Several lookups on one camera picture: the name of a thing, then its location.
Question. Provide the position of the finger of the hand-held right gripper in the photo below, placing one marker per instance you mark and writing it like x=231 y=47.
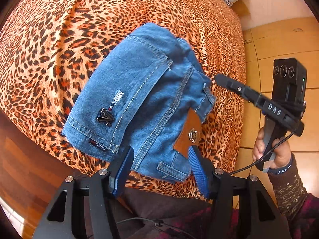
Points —
x=239 y=89

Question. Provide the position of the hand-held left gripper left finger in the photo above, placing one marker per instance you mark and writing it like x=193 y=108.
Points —
x=122 y=174

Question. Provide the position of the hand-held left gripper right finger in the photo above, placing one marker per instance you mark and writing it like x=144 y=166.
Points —
x=198 y=173

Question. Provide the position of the blue denim pants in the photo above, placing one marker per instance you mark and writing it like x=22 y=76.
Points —
x=139 y=84

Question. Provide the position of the person's right forearm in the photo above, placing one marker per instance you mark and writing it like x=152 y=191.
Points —
x=291 y=194

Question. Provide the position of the person's right hand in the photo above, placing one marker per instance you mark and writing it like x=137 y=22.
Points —
x=281 y=154

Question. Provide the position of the person's dark clothing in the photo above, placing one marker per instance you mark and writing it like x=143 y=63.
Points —
x=174 y=214

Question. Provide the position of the light wooden wardrobe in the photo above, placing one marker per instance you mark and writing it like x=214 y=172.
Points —
x=269 y=47

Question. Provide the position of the dark blue wristband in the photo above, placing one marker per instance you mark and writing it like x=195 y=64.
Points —
x=282 y=170

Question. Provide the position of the leopard print blanket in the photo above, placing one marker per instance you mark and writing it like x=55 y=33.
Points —
x=49 y=42

